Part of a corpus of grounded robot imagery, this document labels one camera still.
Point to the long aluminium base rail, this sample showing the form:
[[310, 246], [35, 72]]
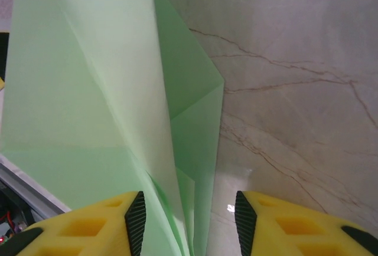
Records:
[[23, 182]]

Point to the light green cloth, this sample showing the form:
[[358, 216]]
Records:
[[88, 91]]

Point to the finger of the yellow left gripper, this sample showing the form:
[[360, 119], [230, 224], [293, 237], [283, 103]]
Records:
[[1, 84]]

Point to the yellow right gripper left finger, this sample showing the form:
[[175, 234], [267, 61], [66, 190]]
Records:
[[88, 229]]

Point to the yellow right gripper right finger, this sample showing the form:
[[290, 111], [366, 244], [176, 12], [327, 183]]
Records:
[[295, 232]]

